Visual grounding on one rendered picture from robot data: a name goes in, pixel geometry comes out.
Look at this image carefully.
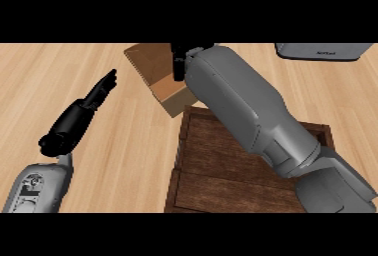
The brown cardboard box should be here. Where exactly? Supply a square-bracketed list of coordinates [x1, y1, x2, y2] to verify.
[122, 43, 200, 119]

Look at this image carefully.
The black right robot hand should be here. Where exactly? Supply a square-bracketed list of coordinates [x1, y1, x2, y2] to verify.
[168, 43, 217, 83]

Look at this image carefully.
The dark brown wooden tray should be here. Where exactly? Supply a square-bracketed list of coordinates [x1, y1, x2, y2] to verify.
[162, 105, 336, 214]

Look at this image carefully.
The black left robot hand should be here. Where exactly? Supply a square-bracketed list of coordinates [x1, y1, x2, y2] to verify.
[37, 68, 119, 158]

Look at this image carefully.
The grey appliance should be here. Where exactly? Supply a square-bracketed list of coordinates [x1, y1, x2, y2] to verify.
[273, 43, 375, 62]

